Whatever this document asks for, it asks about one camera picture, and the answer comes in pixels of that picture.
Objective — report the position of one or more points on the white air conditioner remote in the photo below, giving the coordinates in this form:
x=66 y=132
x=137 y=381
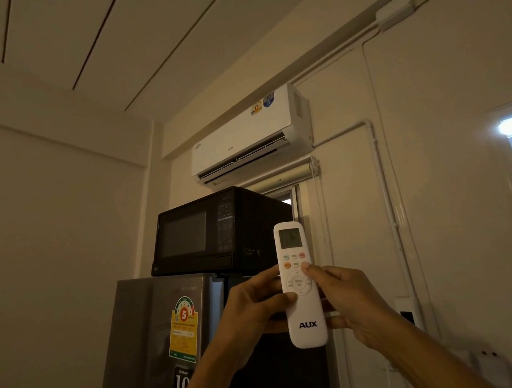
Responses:
x=299 y=278

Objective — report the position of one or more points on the grey refrigerator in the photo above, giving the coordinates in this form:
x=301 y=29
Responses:
x=163 y=349

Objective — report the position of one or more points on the rolled window blind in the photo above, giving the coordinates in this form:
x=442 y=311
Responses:
x=281 y=177

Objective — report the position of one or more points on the person's right thumb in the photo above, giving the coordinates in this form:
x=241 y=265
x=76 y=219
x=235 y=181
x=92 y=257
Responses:
x=317 y=281

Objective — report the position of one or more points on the person's right hand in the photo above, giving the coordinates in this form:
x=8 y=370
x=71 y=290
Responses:
x=358 y=304

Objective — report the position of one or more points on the white wall socket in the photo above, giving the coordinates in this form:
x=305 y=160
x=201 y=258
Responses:
x=489 y=365

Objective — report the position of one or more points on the white wall conduit pipe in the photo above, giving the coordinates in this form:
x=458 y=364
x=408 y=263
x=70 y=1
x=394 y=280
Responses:
x=383 y=195

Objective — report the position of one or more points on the person's right forearm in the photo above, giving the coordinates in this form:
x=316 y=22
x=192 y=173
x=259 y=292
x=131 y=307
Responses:
x=427 y=361

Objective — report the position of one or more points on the person's left forearm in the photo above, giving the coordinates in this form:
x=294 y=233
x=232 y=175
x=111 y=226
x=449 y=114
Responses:
x=204 y=386

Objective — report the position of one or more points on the yellow green energy label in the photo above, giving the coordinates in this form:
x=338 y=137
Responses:
x=184 y=331

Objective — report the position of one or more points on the person's left thumb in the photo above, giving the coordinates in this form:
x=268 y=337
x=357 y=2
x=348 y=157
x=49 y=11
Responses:
x=280 y=302

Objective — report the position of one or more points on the white junction box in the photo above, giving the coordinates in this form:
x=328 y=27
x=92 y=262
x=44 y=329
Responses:
x=394 y=11

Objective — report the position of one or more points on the black microwave oven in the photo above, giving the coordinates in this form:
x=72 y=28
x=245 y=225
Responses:
x=214 y=233

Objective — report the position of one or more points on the white wall air conditioner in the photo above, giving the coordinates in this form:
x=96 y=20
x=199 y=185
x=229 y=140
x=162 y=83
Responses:
x=250 y=139

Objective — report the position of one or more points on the person's left hand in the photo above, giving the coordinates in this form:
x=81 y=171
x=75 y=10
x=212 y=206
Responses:
x=244 y=315

